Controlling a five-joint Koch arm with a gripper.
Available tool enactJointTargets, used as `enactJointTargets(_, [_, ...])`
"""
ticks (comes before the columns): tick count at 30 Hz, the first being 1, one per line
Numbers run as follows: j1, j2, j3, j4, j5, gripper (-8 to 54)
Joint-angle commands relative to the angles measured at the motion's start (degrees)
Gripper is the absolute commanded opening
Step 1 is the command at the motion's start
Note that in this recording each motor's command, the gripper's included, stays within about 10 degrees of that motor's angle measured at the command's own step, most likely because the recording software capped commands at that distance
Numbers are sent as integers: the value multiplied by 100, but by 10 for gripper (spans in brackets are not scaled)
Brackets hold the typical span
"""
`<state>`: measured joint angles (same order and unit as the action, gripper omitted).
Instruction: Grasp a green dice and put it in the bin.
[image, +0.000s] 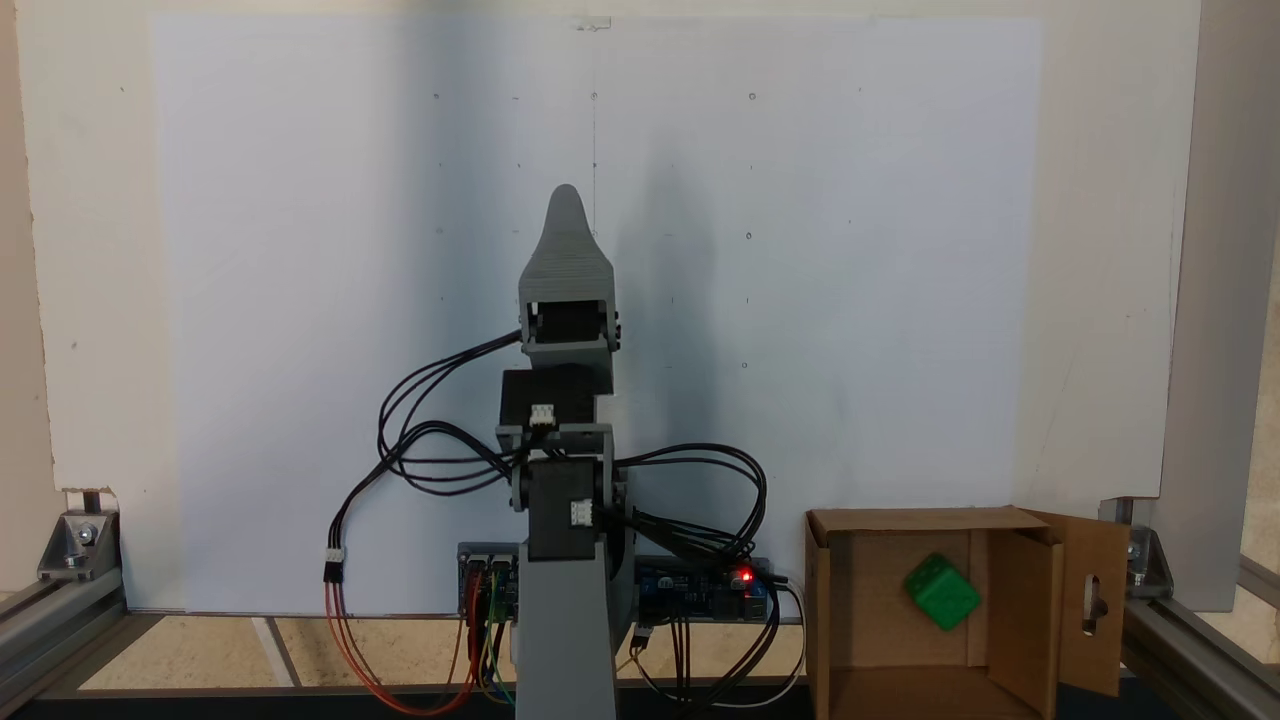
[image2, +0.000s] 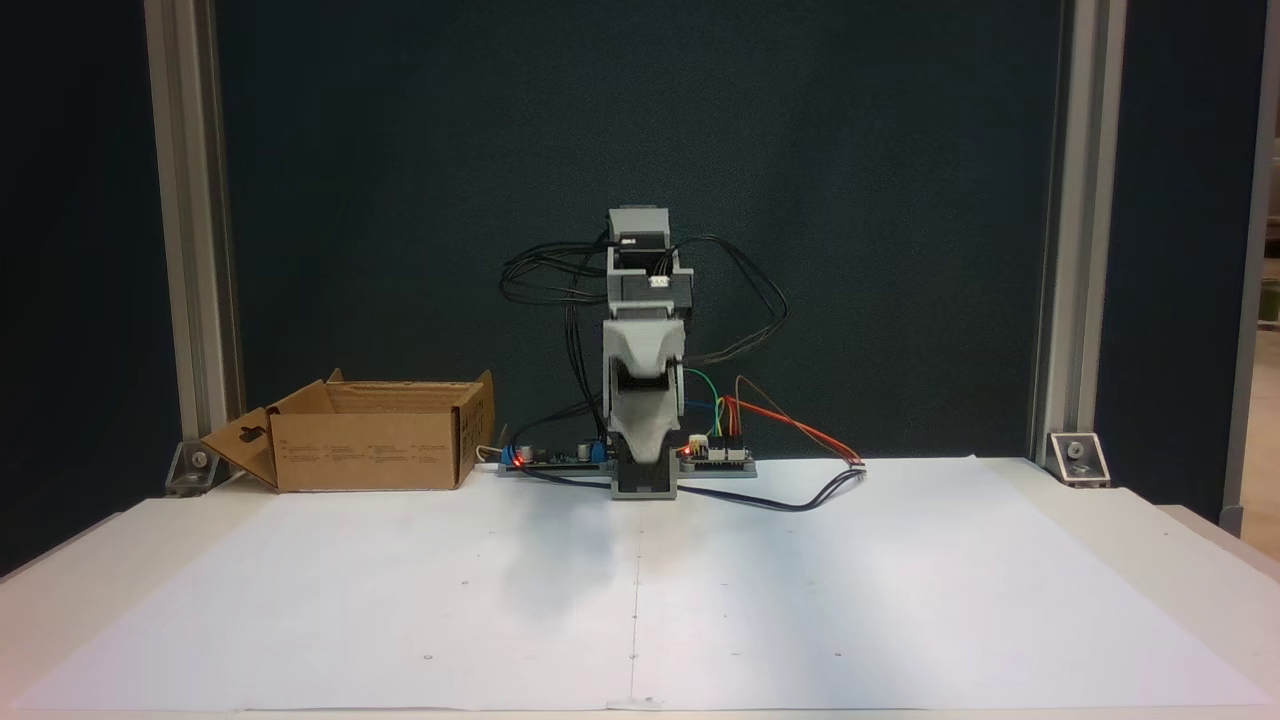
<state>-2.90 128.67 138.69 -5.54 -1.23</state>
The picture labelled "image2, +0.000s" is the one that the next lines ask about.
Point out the brown cardboard box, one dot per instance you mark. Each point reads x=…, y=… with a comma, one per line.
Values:
x=370, y=450

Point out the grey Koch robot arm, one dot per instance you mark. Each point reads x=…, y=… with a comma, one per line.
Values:
x=645, y=285

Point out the aluminium corner bracket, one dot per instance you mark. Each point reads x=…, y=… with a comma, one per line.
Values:
x=1078, y=458
x=195, y=468

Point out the aluminium upright frame post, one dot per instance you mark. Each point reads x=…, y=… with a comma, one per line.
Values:
x=195, y=220
x=1080, y=220

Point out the blue circuit board red LED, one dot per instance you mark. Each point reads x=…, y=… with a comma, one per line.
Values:
x=550, y=457

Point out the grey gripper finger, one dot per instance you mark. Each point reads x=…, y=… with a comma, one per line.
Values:
x=640, y=430
x=679, y=395

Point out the circuit board with jumper pins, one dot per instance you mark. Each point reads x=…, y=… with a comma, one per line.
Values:
x=720, y=458

